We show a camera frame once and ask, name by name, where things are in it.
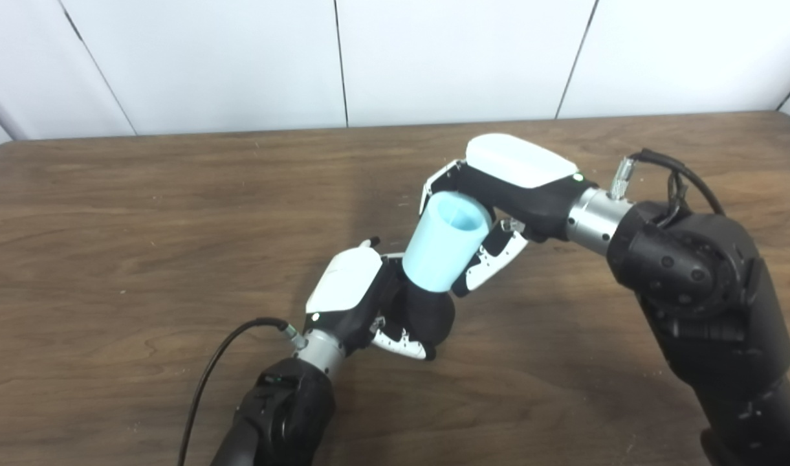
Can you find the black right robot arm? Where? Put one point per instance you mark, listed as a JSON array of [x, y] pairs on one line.
[[712, 310]]

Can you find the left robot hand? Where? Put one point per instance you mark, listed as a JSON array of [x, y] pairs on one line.
[[343, 285]]

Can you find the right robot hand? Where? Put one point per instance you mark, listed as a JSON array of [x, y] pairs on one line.
[[517, 162]]

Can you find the black nozzle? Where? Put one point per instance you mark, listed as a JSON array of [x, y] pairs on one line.
[[430, 314]]

